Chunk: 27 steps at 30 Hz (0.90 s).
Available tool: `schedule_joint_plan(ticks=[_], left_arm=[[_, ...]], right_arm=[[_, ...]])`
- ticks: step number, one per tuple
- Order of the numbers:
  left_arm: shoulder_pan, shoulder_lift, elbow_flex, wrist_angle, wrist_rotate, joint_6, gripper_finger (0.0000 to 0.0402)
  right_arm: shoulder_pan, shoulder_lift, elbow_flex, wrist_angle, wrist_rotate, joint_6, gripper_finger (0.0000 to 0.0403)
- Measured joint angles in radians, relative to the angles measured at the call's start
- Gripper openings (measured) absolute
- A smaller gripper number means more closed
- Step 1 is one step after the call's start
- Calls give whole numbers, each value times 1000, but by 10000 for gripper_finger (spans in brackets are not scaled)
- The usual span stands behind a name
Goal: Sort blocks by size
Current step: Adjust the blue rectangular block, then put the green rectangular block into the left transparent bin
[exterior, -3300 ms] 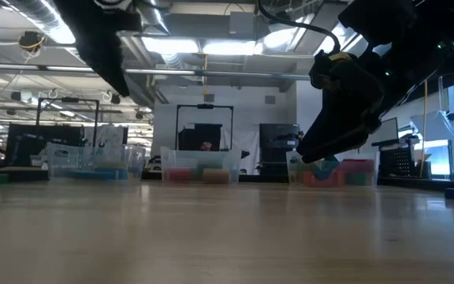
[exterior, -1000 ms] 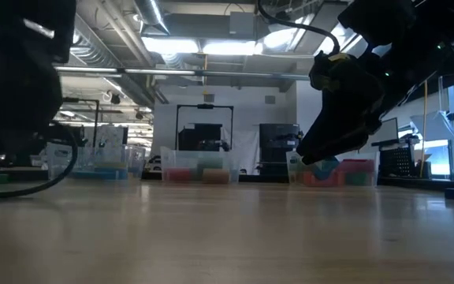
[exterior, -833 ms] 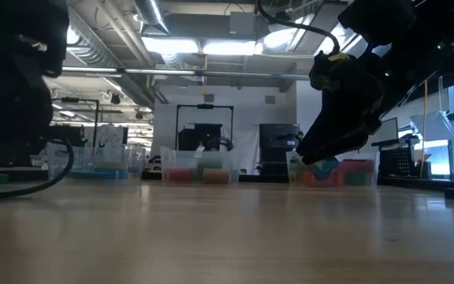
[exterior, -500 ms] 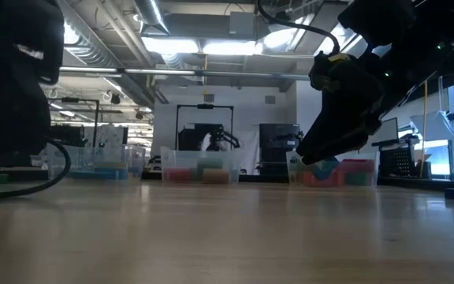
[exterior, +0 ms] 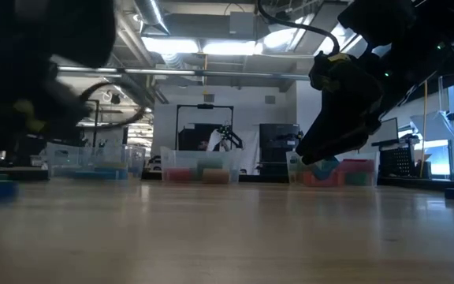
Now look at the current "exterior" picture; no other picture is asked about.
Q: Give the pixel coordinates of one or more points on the green wooden cylinder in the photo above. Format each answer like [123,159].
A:
[210,163]

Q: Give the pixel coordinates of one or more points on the long horizontal ceiling pipe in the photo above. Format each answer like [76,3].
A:
[172,72]

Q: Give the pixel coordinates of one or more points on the dark green arch block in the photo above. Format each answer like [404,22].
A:
[356,179]

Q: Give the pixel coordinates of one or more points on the clear plastic bin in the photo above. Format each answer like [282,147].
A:
[373,173]
[65,158]
[187,158]

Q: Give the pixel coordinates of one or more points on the light green arch block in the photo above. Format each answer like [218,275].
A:
[300,169]

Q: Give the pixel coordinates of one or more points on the narrow silver spiral duct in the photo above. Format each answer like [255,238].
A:
[152,16]

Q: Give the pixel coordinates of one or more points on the tall black cabinet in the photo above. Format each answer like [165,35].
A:
[278,146]

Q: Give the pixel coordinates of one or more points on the grey ceiling box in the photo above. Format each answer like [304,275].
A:
[242,23]

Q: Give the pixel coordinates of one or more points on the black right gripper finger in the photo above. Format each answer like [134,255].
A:
[321,136]
[349,144]

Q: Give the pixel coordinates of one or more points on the person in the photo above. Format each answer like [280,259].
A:
[203,145]

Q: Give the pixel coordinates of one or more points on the black background robot arm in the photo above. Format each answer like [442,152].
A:
[231,136]

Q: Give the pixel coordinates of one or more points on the bright ceiling light panel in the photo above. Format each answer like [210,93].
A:
[227,47]

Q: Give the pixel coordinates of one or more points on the white display board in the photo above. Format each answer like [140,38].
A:
[388,132]

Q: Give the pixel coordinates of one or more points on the blue arch block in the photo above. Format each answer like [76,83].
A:
[326,167]

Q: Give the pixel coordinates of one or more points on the red arch block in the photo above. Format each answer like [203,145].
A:
[357,165]

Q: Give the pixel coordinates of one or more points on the red wooden block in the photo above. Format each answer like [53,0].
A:
[321,180]

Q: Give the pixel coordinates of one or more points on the natural wood cylinder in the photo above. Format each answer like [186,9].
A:
[216,176]

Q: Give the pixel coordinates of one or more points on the black aluminium table frame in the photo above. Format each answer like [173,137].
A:
[408,182]

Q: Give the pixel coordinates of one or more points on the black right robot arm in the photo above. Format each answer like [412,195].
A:
[416,35]

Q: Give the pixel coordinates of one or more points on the black perforated cart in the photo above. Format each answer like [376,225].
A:
[402,161]

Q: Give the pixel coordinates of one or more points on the rectangular silver duct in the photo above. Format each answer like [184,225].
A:
[286,39]

